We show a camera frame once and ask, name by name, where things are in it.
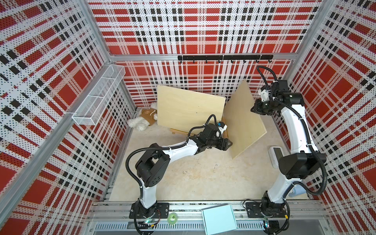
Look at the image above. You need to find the left wooden easel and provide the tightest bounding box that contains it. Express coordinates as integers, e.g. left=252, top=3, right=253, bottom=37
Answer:
left=169, top=128, right=188, bottom=135

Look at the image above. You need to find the black hook rail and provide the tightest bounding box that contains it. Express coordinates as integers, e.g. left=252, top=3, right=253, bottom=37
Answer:
left=177, top=54, right=274, bottom=62

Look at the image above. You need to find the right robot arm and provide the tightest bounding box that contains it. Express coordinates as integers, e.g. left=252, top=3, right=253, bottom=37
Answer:
left=251, top=66, right=328, bottom=217

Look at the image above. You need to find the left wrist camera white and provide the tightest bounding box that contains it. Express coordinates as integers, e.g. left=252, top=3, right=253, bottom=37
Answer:
left=217, top=121, right=227, bottom=133

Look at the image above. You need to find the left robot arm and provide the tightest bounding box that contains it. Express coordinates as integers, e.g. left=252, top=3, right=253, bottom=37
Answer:
left=125, top=114, right=233, bottom=219

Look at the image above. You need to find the plywood board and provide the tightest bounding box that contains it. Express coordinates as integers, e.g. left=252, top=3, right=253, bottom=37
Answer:
left=223, top=80, right=267, bottom=159
left=157, top=85, right=226, bottom=133

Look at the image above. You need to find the plush toy brown white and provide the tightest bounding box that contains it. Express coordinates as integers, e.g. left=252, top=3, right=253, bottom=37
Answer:
left=127, top=102, right=158, bottom=132

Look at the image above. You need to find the light blue plate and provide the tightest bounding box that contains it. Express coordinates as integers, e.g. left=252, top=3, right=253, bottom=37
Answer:
left=202, top=204, right=238, bottom=235

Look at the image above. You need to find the blue white bottle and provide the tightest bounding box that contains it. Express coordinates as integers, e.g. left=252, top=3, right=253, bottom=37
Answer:
left=289, top=187, right=306, bottom=197

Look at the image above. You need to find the green tape roll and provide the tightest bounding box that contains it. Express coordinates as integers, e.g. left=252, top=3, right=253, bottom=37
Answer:
left=167, top=212, right=178, bottom=225

